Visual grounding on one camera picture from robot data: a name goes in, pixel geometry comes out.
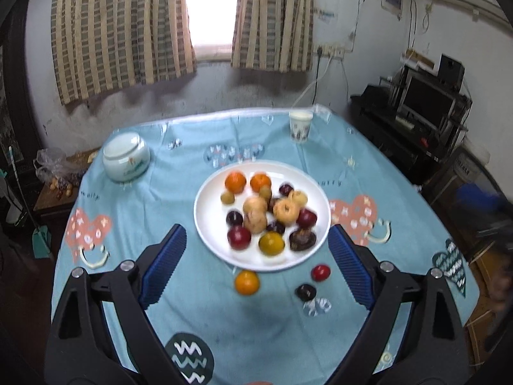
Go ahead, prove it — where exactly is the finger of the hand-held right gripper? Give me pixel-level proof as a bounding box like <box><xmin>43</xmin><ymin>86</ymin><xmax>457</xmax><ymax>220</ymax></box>
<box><xmin>457</xmin><ymin>184</ymin><xmax>508</xmax><ymax>214</ymax></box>

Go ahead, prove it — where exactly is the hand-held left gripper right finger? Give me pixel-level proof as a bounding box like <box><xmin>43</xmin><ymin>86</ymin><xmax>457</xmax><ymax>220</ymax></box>
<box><xmin>328</xmin><ymin>224</ymin><xmax>469</xmax><ymax>385</ymax></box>

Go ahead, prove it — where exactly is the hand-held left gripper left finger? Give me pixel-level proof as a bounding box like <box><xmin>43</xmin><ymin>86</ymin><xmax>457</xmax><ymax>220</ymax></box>
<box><xmin>44</xmin><ymin>223</ymin><xmax>188</xmax><ymax>385</ymax></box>

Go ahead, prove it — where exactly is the white oval plate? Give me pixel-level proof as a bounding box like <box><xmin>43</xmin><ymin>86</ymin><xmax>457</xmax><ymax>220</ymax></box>
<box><xmin>193</xmin><ymin>160</ymin><xmax>332</xmax><ymax>272</ymax></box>

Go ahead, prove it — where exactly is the red plum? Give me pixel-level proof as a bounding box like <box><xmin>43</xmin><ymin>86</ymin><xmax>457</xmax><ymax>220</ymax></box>
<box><xmin>297</xmin><ymin>208</ymin><xmax>318</xmax><ymax>228</ymax></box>
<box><xmin>227</xmin><ymin>226</ymin><xmax>252</xmax><ymax>251</ymax></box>

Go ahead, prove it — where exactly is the yellow green tomato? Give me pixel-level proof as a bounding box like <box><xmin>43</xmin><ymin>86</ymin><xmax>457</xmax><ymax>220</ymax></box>
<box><xmin>258</xmin><ymin>232</ymin><xmax>285</xmax><ymax>256</ymax></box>

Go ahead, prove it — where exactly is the pale yellow dimpled pear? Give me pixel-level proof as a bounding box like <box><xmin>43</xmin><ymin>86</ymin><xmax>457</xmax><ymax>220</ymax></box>
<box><xmin>273</xmin><ymin>198</ymin><xmax>300</xmax><ymax>226</ymax></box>

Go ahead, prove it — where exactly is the orange yellow tomato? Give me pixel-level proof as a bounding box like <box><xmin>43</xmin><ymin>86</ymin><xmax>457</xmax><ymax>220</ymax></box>
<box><xmin>235</xmin><ymin>270</ymin><xmax>260</xmax><ymax>296</ymax></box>

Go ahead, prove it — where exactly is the oval tan striped melon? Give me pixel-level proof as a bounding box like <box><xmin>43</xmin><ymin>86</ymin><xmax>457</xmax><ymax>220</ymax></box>
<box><xmin>243</xmin><ymin>210</ymin><xmax>268</xmax><ymax>234</ymax></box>

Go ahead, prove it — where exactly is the round tan striped melon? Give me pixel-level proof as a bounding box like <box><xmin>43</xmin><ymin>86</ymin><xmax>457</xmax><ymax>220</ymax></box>
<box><xmin>243</xmin><ymin>196</ymin><xmax>268</xmax><ymax>214</ymax></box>

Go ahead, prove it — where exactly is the orange mandarin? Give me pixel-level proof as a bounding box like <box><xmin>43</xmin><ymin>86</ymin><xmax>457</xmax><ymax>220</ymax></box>
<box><xmin>250</xmin><ymin>172</ymin><xmax>272</xmax><ymax>192</ymax></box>
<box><xmin>224</xmin><ymin>171</ymin><xmax>247</xmax><ymax>193</ymax></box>

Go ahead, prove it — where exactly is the light blue printed tablecloth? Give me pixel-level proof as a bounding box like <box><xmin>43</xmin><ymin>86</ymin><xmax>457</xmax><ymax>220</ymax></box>
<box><xmin>50</xmin><ymin>106</ymin><xmax>480</xmax><ymax>385</ymax></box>

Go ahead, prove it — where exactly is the black television stand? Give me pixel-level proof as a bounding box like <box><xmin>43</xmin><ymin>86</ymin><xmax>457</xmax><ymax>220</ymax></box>
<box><xmin>350</xmin><ymin>66</ymin><xmax>471</xmax><ymax>181</ymax></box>

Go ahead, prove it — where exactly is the pale green lidded ceramic jar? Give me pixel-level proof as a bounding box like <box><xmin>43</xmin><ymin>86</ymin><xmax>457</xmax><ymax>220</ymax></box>
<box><xmin>102</xmin><ymin>133</ymin><xmax>152</xmax><ymax>182</ymax></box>

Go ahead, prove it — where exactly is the black television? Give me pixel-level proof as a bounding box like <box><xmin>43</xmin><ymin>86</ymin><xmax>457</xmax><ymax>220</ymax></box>
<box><xmin>401</xmin><ymin>74</ymin><xmax>458</xmax><ymax>129</ymax></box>

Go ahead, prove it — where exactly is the green dustpan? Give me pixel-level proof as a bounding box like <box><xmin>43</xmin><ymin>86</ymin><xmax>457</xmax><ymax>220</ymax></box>
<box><xmin>31</xmin><ymin>227</ymin><xmax>55</xmax><ymax>261</ymax></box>

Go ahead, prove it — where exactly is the small wooden side table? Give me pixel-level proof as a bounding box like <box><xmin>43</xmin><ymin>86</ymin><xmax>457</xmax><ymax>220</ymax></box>
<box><xmin>32</xmin><ymin>148</ymin><xmax>101</xmax><ymax>225</ymax></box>

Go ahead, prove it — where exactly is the black speaker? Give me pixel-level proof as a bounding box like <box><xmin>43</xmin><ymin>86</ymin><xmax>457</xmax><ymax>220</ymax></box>
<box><xmin>437</xmin><ymin>53</ymin><xmax>466</xmax><ymax>91</ymax></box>

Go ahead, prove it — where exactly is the clear plastic bag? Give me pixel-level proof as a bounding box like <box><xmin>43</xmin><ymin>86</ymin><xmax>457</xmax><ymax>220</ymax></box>
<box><xmin>34</xmin><ymin>148</ymin><xmax>87</xmax><ymax>193</ymax></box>

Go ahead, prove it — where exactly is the printed paper cup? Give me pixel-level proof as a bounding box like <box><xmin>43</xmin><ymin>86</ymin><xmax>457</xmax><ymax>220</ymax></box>
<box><xmin>289</xmin><ymin>110</ymin><xmax>314</xmax><ymax>144</ymax></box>

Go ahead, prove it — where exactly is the cardboard box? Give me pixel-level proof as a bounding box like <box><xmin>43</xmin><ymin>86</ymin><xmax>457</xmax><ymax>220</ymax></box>
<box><xmin>401</xmin><ymin>49</ymin><xmax>435</xmax><ymax>71</ymax></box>

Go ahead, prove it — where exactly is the wide striped curtain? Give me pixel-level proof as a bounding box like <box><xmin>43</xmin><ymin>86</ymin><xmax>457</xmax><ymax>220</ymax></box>
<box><xmin>51</xmin><ymin>0</ymin><xmax>197</xmax><ymax>106</ymax></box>

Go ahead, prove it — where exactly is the narrow striped curtain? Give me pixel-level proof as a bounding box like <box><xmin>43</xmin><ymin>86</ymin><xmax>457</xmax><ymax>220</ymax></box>
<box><xmin>230</xmin><ymin>0</ymin><xmax>315</xmax><ymax>73</ymax></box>

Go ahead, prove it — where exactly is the mop handle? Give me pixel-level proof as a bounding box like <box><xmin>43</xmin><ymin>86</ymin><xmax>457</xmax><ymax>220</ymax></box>
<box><xmin>7</xmin><ymin>146</ymin><xmax>38</xmax><ymax>233</ymax></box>

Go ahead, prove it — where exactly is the white power cable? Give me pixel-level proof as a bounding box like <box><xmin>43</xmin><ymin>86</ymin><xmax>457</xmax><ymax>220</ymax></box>
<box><xmin>290</xmin><ymin>54</ymin><xmax>335</xmax><ymax>111</ymax></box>

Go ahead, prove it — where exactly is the white wall power strip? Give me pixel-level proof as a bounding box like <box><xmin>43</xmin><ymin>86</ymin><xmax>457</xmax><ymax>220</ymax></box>
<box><xmin>315</xmin><ymin>44</ymin><xmax>347</xmax><ymax>59</ymax></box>

